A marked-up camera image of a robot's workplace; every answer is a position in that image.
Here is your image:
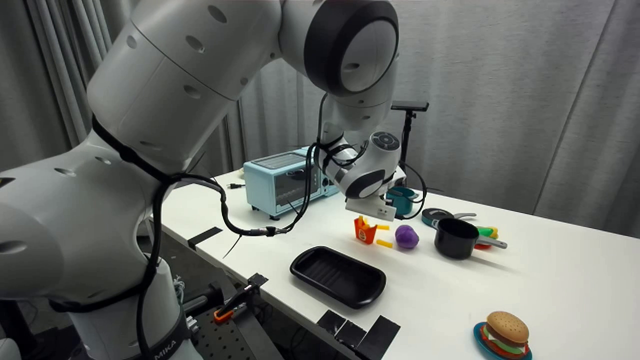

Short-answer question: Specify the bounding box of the toy oven door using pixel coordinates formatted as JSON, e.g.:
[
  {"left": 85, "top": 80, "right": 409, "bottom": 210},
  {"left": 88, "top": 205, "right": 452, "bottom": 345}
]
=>
[{"left": 273, "top": 168, "right": 323, "bottom": 213}]

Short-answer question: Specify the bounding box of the light blue toy oven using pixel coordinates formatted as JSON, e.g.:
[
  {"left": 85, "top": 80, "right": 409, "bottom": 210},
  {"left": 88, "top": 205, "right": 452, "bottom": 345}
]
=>
[{"left": 243, "top": 146, "right": 342, "bottom": 221}]

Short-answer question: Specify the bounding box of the red toy fry container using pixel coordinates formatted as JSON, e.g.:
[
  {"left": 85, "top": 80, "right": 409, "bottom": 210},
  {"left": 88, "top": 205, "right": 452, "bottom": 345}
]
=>
[{"left": 353, "top": 215, "right": 379, "bottom": 245}]

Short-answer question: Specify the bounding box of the teal toy pot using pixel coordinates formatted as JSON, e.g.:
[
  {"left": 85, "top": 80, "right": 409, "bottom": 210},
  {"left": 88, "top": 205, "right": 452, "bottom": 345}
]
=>
[{"left": 386, "top": 185, "right": 419, "bottom": 217}]

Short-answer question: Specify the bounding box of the purple toy eggplant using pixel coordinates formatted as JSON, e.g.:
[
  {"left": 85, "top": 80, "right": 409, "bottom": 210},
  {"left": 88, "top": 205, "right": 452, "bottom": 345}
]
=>
[{"left": 394, "top": 224, "right": 420, "bottom": 250}]

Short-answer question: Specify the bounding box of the blue toy plate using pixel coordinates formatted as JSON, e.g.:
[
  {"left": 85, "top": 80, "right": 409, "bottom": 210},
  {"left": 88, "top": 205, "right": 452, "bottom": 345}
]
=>
[{"left": 473, "top": 322, "right": 534, "bottom": 360}]

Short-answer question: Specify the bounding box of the toy burger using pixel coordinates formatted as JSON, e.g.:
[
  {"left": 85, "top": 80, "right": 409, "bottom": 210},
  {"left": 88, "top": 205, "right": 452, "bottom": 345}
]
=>
[{"left": 482, "top": 310, "right": 530, "bottom": 359}]

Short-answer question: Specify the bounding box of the black plastic tray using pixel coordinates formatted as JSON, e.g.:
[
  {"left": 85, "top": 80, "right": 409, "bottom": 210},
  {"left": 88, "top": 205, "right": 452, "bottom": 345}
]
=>
[{"left": 289, "top": 245, "right": 387, "bottom": 310}]

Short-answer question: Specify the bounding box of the black tape strip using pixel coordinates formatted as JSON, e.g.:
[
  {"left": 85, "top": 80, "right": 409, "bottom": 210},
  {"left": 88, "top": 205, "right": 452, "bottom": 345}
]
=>
[
  {"left": 317, "top": 309, "right": 347, "bottom": 335},
  {"left": 355, "top": 314, "right": 401, "bottom": 360},
  {"left": 333, "top": 319, "right": 369, "bottom": 350},
  {"left": 187, "top": 226, "right": 224, "bottom": 251}
]

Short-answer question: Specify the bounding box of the black and orange clamp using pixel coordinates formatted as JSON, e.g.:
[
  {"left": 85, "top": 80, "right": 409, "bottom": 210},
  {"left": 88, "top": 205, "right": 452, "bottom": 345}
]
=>
[{"left": 213, "top": 273, "right": 269, "bottom": 324}]

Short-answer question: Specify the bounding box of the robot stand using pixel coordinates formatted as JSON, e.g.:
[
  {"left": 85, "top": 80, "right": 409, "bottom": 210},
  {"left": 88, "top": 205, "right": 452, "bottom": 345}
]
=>
[{"left": 172, "top": 280, "right": 286, "bottom": 360}]

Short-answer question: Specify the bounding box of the grey curtain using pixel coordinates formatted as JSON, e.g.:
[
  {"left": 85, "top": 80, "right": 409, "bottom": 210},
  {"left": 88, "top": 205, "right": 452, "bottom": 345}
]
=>
[{"left": 0, "top": 0, "right": 640, "bottom": 239}]

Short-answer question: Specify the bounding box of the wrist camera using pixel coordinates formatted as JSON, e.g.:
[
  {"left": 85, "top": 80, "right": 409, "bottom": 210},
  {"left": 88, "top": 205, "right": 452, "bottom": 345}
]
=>
[{"left": 345, "top": 196, "right": 399, "bottom": 222}]

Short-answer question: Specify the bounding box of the camera on mount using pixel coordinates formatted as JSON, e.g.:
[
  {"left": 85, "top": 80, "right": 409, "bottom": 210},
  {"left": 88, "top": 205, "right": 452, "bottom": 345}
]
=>
[{"left": 390, "top": 100, "right": 430, "bottom": 173}]

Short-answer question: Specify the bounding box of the teal pan with grey handle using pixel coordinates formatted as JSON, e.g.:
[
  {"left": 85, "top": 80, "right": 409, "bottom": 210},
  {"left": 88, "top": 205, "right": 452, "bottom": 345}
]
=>
[{"left": 421, "top": 207, "right": 477, "bottom": 229}]

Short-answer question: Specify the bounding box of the black saucepan with grey handle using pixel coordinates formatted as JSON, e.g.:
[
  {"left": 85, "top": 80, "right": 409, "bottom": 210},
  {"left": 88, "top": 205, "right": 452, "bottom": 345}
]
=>
[{"left": 433, "top": 217, "right": 509, "bottom": 261}]

